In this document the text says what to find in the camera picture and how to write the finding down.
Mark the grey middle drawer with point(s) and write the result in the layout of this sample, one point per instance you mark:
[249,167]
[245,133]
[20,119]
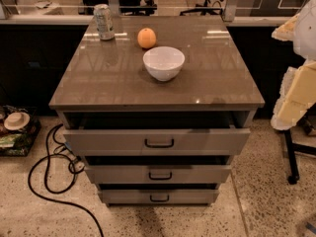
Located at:
[164,174]

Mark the grey top drawer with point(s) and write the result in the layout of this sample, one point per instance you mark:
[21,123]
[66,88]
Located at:
[157,142]

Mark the orange fruit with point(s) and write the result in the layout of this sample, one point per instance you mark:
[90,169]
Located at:
[146,38]

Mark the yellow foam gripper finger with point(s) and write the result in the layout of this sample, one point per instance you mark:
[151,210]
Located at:
[297,94]

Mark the white ceramic bowl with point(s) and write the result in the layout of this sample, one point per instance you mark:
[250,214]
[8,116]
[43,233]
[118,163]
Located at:
[163,62]

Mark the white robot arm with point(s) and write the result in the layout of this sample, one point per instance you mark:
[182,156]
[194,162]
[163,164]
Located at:
[301,29]

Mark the grey drawer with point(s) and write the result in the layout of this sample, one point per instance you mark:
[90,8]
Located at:
[157,142]
[158,196]
[164,174]

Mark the tan toy hat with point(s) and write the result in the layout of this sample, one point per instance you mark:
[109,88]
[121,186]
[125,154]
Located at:
[16,121]

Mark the dark box of clutter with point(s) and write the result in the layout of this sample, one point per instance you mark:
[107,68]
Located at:
[18,142]

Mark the grey bottom drawer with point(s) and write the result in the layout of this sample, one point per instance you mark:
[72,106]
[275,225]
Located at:
[158,196]

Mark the grey drawer cabinet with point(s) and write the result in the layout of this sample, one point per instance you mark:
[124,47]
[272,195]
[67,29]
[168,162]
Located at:
[158,112]

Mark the silver soda can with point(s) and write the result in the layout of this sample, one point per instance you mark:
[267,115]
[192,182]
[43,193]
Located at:
[104,22]

